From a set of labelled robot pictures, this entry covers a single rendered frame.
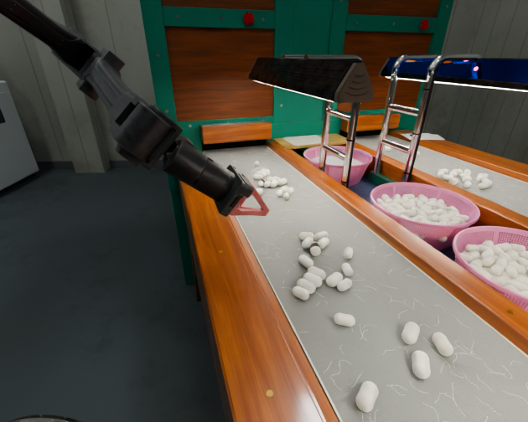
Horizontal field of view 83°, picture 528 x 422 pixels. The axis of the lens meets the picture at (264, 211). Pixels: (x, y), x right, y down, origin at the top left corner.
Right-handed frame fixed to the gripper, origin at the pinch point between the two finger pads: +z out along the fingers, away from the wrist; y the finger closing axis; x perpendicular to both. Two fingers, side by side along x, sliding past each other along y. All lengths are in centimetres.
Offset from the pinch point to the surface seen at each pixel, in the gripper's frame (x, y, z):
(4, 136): 124, 275, -100
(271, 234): 6.0, 9.5, 11.2
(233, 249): 10.9, 3.0, 1.4
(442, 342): -3.1, -27.5, 20.6
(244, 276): 11.0, -6.1, 1.6
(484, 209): -31, 2, 54
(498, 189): -43, 13, 71
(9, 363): 123, 60, -17
